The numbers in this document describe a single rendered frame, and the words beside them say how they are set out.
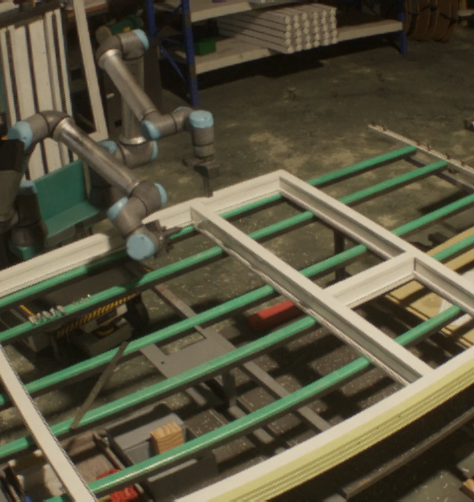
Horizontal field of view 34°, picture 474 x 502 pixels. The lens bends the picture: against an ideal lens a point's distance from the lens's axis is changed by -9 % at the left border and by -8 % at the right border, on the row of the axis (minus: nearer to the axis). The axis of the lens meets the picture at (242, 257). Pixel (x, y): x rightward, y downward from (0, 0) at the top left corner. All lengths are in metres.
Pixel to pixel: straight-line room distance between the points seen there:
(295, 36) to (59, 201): 3.80
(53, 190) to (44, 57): 0.67
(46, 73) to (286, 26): 3.69
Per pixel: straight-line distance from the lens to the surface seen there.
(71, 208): 3.90
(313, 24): 7.28
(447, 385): 2.27
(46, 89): 3.77
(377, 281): 2.74
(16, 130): 3.04
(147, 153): 3.86
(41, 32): 3.71
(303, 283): 2.69
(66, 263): 3.09
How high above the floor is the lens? 2.38
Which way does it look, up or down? 30 degrees down
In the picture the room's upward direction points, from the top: 5 degrees counter-clockwise
